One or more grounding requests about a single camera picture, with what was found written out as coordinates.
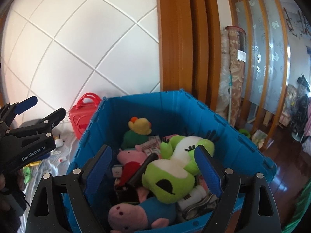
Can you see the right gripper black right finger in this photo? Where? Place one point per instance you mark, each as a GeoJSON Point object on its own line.
{"type": "Point", "coordinates": [259, 211]}

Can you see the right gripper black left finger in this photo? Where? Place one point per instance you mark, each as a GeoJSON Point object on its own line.
{"type": "Point", "coordinates": [47, 211]}

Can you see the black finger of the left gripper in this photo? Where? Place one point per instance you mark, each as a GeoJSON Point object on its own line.
{"type": "Point", "coordinates": [10, 111]}
{"type": "Point", "coordinates": [43, 127]}

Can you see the metal clamp pliers tool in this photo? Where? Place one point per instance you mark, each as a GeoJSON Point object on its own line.
{"type": "Point", "coordinates": [208, 204]}

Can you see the person left hand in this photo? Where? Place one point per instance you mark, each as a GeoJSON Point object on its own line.
{"type": "Point", "coordinates": [2, 181]}

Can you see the white duck plush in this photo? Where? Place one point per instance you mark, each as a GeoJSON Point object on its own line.
{"type": "Point", "coordinates": [59, 142]}

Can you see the green yellow plush toy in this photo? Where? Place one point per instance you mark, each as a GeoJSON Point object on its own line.
{"type": "Point", "coordinates": [27, 171]}

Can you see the white red medicine bottle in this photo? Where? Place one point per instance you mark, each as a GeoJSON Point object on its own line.
{"type": "Point", "coordinates": [62, 159]}

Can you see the red bear toy suitcase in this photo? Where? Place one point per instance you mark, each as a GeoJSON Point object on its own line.
{"type": "Point", "coordinates": [81, 113]}

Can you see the pink pig plush red dress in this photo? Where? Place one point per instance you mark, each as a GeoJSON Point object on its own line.
{"type": "Point", "coordinates": [131, 160]}

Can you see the pink pig plush blue shirt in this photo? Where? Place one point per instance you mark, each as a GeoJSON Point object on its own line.
{"type": "Point", "coordinates": [150, 214]}

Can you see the green yellow duck plush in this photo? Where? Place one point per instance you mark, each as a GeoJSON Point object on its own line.
{"type": "Point", "coordinates": [139, 130]}

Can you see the blue plastic storage crate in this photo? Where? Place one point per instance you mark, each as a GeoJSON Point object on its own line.
{"type": "Point", "coordinates": [170, 113]}

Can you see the rolled patterned carpet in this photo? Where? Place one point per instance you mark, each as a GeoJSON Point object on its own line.
{"type": "Point", "coordinates": [232, 72]}

